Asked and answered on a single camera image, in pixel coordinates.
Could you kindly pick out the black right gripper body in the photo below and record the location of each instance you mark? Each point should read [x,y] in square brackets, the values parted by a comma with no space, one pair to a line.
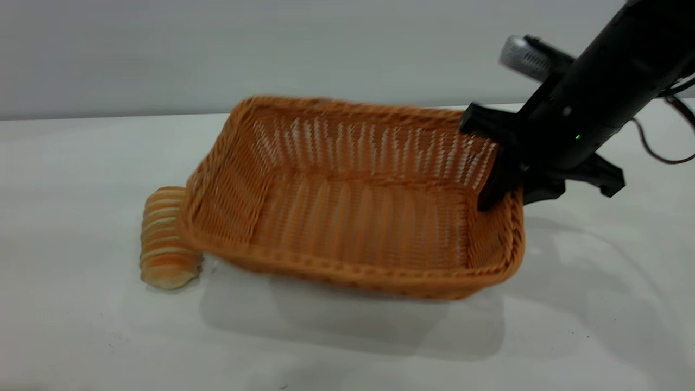
[592,103]

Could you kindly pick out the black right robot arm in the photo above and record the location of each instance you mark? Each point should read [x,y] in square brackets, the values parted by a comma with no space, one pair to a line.
[665,21]

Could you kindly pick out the striped bread roll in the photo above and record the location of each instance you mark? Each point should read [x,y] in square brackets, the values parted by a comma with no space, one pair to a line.
[163,255]

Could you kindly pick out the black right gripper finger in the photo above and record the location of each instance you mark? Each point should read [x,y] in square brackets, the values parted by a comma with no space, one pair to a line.
[540,190]
[502,179]

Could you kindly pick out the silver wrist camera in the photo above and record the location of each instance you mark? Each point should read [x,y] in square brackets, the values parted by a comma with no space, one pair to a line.
[524,57]

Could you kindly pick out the orange woven wicker basket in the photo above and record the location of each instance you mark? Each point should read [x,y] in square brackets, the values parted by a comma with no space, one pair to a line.
[347,228]

